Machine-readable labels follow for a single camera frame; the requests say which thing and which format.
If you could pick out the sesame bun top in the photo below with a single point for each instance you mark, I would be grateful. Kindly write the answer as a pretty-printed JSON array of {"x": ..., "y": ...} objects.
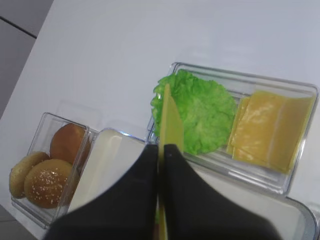
[{"x": 44, "y": 184}]

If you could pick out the pale bun bottom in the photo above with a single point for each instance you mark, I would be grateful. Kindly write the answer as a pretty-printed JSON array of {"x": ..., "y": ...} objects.
[{"x": 19, "y": 172}]

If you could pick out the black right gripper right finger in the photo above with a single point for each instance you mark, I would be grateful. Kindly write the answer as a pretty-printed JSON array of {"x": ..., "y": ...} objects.
[{"x": 196, "y": 211}]

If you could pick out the clear lettuce and cheese box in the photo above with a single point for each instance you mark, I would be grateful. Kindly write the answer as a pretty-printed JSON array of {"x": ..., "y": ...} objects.
[{"x": 239, "y": 86}]

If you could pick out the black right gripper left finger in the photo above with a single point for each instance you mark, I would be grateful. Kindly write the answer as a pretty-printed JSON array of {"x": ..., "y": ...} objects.
[{"x": 126, "y": 211}]

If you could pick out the yellow cheese slice stack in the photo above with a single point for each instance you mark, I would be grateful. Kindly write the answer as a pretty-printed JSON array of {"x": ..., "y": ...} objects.
[{"x": 268, "y": 128}]

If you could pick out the green lettuce in box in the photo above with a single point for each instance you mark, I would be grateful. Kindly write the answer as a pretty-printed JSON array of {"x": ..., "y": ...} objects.
[{"x": 206, "y": 109}]

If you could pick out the clear bun box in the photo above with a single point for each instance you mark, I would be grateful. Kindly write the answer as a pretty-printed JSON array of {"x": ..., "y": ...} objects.
[{"x": 48, "y": 126}]

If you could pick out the plain brown bun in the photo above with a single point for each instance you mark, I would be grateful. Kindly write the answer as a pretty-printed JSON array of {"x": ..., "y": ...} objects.
[{"x": 66, "y": 142}]

